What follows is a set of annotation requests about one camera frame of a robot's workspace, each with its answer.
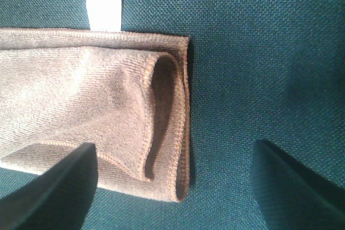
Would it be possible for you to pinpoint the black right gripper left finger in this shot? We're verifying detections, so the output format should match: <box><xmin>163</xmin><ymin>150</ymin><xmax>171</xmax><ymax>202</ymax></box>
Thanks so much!
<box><xmin>1</xmin><ymin>143</ymin><xmax>98</xmax><ymax>229</ymax></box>

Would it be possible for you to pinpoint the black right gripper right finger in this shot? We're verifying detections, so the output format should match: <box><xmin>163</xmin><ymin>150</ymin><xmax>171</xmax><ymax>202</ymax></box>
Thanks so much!
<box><xmin>250</xmin><ymin>140</ymin><xmax>344</xmax><ymax>229</ymax></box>

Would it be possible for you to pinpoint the brown microfibre towel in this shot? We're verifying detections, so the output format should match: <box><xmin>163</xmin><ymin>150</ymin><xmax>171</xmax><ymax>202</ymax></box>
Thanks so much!
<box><xmin>0</xmin><ymin>0</ymin><xmax>191</xmax><ymax>203</ymax></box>

